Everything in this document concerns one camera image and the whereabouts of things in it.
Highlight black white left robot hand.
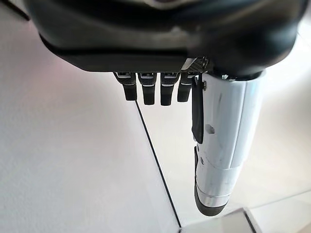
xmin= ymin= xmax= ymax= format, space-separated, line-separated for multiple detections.
xmin=23 ymin=0 xmax=304 ymax=216

